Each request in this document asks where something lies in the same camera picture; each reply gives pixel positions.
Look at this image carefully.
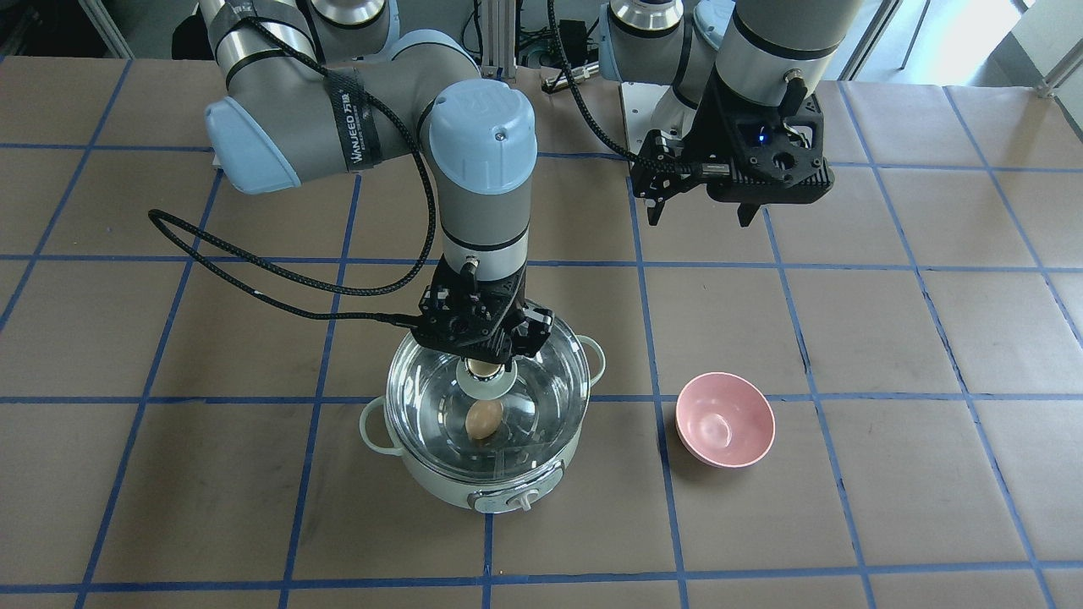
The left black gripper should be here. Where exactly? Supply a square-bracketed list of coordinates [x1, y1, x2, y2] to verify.
[630, 69, 835, 228]

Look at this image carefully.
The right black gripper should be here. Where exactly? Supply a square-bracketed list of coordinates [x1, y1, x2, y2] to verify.
[416, 262, 556, 363]

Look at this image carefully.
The brown egg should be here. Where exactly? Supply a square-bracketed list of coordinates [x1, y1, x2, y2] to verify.
[465, 398, 503, 441]

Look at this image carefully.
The glass pot lid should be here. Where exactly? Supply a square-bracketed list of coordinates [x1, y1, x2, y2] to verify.
[384, 320, 606, 480]

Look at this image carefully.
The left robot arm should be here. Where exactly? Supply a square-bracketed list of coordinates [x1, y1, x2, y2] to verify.
[599, 1, 861, 225]

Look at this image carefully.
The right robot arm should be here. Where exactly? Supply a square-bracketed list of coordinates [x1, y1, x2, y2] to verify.
[200, 1, 554, 364]

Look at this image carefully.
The pale green cooking pot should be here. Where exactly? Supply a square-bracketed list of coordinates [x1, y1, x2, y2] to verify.
[358, 320, 606, 515]

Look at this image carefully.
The pink bowl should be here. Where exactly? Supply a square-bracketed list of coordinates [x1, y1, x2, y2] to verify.
[674, 371, 775, 468]

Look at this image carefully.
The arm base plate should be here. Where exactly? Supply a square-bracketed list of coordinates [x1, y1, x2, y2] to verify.
[619, 82, 695, 153]

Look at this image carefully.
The aluminium frame post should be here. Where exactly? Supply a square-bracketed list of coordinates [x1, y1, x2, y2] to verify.
[480, 1, 518, 81]

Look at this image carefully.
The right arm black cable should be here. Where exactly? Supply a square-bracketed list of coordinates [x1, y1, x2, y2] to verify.
[148, 17, 439, 326]

